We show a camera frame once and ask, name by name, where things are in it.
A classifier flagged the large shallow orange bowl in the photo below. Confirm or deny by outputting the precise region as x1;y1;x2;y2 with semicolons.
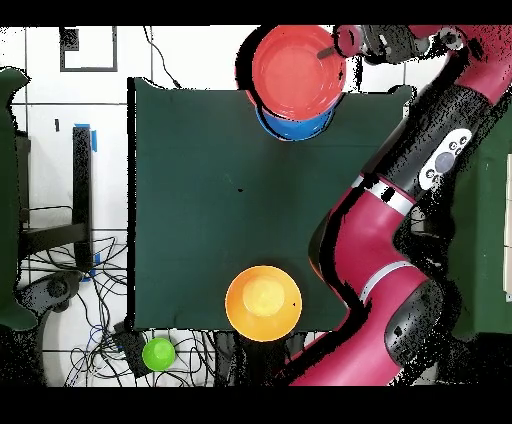
245;25;348;122

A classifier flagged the large blue bowl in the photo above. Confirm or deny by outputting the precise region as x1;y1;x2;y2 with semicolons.
255;102;337;142

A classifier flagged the dark green table cloth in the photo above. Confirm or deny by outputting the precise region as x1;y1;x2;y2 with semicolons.
126;76;415;333

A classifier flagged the blue tape strip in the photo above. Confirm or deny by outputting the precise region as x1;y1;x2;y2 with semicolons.
74;122;98;154

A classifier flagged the neighbouring green table cloth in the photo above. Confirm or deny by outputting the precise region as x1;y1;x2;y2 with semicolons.
449;99;512;337
0;67;39;331

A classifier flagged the black square floor marker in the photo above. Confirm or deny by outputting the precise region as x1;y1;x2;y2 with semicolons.
59;26;119;73

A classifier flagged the large yellow bowl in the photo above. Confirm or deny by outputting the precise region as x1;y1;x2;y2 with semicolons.
224;265;304;343

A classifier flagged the green cup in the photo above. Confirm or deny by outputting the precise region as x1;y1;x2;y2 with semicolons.
142;337;177;373

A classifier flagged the black stand base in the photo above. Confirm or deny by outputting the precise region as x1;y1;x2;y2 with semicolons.
17;270;85;317

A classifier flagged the thin black floor cable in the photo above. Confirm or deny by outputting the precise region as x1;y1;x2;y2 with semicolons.
142;26;181;90

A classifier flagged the black table frame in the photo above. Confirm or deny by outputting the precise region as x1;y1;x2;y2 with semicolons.
15;125;95;273

